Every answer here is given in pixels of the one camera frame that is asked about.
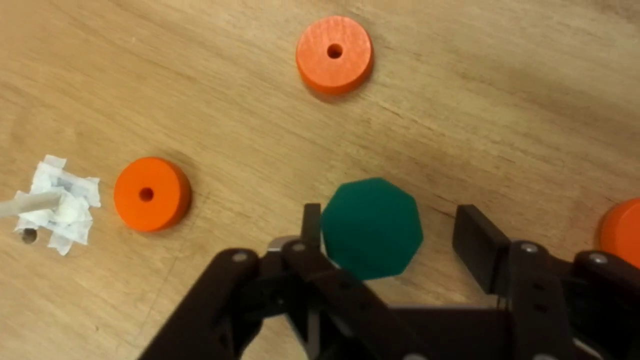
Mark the orange disc far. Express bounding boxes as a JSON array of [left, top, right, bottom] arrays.
[[295, 16, 373, 96]]

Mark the green block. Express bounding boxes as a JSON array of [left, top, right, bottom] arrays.
[[322, 178, 424, 281]]

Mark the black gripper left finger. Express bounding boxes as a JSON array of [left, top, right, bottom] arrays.
[[136, 202, 428, 360]]

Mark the orange disc right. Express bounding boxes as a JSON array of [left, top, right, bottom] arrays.
[[597, 199, 640, 269]]

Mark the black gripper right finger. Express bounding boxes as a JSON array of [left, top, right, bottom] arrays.
[[452, 204, 640, 360]]

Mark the orange disc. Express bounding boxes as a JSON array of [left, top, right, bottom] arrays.
[[114, 157, 192, 233], [597, 199, 640, 269], [295, 16, 373, 96]]

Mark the orange disc centre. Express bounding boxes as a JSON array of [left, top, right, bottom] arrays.
[[114, 157, 192, 233]]

